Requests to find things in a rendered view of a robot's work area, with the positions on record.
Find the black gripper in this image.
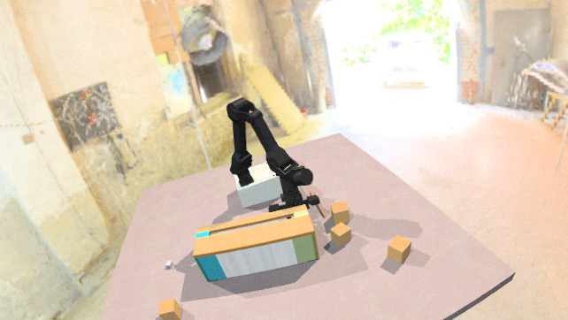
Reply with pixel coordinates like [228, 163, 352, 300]
[268, 186, 320, 213]

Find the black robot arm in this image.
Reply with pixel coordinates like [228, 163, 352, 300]
[226, 97, 313, 188]

